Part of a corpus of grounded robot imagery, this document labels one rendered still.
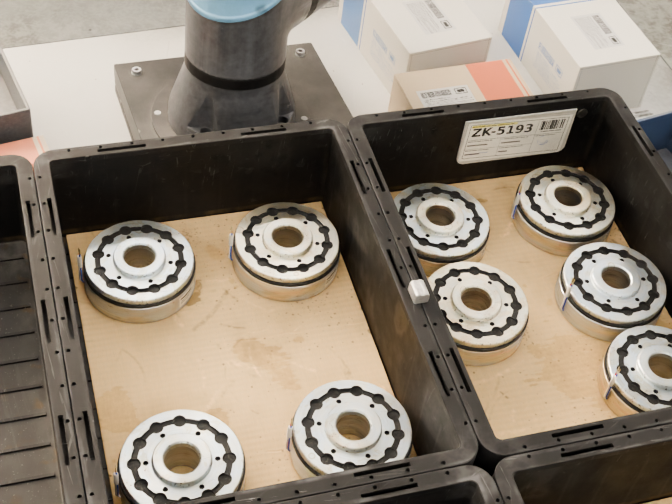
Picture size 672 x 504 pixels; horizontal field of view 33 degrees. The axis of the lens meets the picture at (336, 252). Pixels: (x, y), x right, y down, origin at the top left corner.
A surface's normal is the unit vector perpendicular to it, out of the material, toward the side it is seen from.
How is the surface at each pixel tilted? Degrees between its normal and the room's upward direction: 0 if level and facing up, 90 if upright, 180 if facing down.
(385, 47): 90
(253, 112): 69
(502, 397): 0
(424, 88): 0
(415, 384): 90
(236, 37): 86
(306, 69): 4
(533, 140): 90
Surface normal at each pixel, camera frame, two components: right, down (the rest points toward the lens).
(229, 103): -0.03, 0.44
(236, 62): 0.07, 0.70
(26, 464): 0.11, -0.66
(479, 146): 0.27, 0.73
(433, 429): -0.96, 0.14
